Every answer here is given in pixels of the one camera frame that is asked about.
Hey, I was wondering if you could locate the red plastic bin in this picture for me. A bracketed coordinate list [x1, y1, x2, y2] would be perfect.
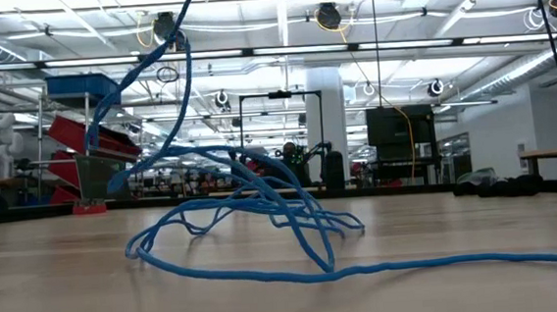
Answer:
[45, 109, 143, 168]
[45, 148, 79, 188]
[47, 184, 77, 206]

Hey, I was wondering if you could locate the thin vertical pole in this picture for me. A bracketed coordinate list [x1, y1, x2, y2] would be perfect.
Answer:
[370, 0, 384, 109]

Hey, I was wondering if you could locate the blue cord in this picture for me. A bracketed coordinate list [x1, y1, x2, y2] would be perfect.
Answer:
[75, 0, 557, 300]

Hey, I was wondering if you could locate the black hanging cable loop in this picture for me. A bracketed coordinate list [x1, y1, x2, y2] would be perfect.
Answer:
[154, 64, 182, 85]

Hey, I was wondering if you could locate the wooden side table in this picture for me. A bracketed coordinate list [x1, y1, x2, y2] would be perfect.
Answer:
[518, 145, 557, 178]

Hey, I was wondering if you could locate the blue plastic tote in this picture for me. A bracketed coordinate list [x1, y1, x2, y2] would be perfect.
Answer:
[45, 71, 125, 110]

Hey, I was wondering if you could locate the yellow reel cable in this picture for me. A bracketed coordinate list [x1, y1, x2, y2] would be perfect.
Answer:
[314, 3, 418, 186]

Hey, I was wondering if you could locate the metal shelf rack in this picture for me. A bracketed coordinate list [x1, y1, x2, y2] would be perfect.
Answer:
[29, 86, 150, 207]

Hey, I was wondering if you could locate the black camera gantry frame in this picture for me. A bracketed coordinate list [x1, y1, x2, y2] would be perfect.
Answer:
[237, 88, 329, 189]

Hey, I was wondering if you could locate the white building column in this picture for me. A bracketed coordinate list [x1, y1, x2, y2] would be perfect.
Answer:
[301, 65, 352, 182]

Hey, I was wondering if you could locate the black monitor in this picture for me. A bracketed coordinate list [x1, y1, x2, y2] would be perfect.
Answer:
[364, 103, 440, 164]

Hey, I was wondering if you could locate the black aluminium table frame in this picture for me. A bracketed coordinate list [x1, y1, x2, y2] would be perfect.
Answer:
[0, 168, 557, 234]

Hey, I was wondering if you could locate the small red box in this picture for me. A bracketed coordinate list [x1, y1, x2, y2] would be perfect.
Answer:
[71, 196, 109, 217]

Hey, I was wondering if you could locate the person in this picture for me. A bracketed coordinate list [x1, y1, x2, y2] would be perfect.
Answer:
[277, 140, 312, 187]

